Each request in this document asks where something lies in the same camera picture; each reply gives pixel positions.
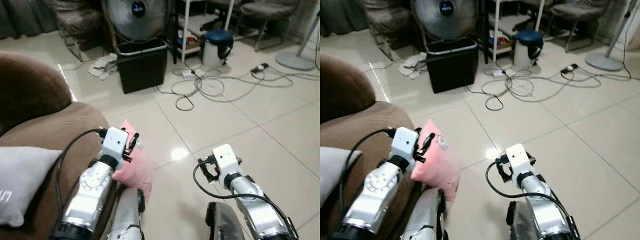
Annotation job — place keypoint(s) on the black power adapter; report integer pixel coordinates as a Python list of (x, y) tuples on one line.
[(261, 68), (570, 69)]

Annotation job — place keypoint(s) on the silver robot leg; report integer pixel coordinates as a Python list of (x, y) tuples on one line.
[(225, 223), (518, 223), (125, 216), (425, 216)]

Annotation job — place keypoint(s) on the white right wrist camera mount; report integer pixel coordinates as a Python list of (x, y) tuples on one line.
[(227, 159), (519, 158)]

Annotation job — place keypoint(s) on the white metal rack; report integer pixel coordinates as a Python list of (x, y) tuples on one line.
[(185, 20), (496, 20)]

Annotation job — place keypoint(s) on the grey cushioned metal chair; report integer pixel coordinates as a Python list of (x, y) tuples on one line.
[(575, 10), (267, 9)]

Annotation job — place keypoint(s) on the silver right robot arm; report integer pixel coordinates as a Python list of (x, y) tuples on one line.
[(538, 198), (251, 196)]

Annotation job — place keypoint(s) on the silver right robot leg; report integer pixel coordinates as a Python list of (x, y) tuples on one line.
[(518, 223), (225, 223)]

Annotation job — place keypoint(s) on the grey pillow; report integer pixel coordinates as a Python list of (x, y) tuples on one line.
[(332, 172), (22, 180)]

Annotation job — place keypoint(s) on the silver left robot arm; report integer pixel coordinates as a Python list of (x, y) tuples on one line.
[(377, 188), (92, 186)]

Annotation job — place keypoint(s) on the silver left robot leg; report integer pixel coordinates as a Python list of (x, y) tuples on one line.
[(125, 216), (425, 216)]

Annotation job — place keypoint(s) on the white power adapter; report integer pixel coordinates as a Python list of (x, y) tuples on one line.
[(188, 73), (498, 73)]

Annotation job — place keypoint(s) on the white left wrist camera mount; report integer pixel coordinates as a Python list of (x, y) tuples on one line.
[(405, 143), (114, 142)]

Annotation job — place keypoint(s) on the brown patterned chair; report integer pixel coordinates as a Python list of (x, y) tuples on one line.
[(80, 20), (387, 20)]

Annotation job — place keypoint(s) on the large round metal fan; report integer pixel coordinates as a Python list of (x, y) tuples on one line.
[(137, 17), (445, 17)]

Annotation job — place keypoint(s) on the pink pillow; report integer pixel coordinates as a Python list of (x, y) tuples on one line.
[(140, 167), (440, 165)]

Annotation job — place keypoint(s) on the colourful box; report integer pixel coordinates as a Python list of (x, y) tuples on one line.
[(190, 41), (500, 41)]

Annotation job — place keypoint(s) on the grey stand with round base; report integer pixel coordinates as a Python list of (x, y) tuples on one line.
[(606, 62), (295, 61)]

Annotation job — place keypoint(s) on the black plastic bin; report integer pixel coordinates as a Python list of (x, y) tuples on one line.
[(452, 67), (142, 67)]

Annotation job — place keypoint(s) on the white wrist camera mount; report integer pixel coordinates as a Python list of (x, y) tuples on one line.
[(114, 142), (519, 158), (405, 143), (227, 159)]

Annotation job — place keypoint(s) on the brown sofa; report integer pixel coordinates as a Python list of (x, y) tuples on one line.
[(35, 105), (345, 95)]

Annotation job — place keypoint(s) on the crumpled grey cloth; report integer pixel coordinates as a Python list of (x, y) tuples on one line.
[(103, 67), (414, 66)]

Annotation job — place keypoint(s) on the grey green curtain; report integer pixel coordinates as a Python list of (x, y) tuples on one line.
[(25, 17), (342, 16)]

